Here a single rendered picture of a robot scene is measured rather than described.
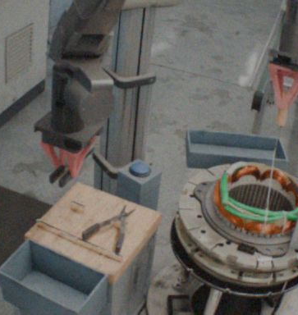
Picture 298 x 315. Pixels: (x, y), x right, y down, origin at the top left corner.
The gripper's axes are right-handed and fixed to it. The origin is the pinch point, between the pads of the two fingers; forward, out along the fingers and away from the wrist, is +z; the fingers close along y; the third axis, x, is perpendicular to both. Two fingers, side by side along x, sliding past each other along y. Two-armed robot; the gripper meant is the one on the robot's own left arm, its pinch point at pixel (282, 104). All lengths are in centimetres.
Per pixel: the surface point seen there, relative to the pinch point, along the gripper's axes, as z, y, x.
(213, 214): 23.2, -0.9, 7.7
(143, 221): 28.0, -5.9, 18.9
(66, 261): 34.5, -21.7, 23.2
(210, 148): 18.4, 30.2, 25.3
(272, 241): 24.2, -0.2, -5.3
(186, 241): 28.9, -4.3, 9.9
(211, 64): 7, 320, 170
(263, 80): 2, 144, 55
